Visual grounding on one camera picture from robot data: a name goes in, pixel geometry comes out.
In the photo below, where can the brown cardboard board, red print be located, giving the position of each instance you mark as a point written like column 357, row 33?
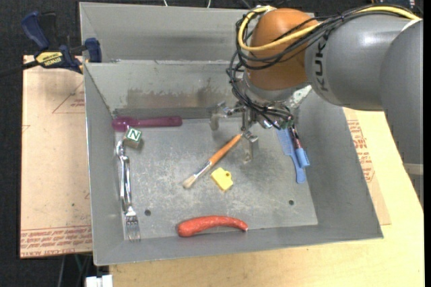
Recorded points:
column 54, row 161

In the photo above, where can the silver metal fork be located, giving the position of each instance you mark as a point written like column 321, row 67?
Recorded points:
column 125, row 178

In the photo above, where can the grey metal bin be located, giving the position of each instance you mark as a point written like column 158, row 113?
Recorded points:
column 208, row 184

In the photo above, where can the red toy sausage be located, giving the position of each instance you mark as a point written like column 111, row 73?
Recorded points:
column 208, row 224

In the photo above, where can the wooden letter block, green print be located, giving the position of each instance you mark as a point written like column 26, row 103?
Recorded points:
column 133, row 137

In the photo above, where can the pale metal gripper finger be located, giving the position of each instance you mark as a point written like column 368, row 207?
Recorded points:
column 248, row 151
column 214, row 119

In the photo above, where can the yellow plastic piece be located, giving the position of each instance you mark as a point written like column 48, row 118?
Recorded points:
column 222, row 179

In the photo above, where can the purple plastic spoon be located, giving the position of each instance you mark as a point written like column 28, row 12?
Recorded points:
column 151, row 122

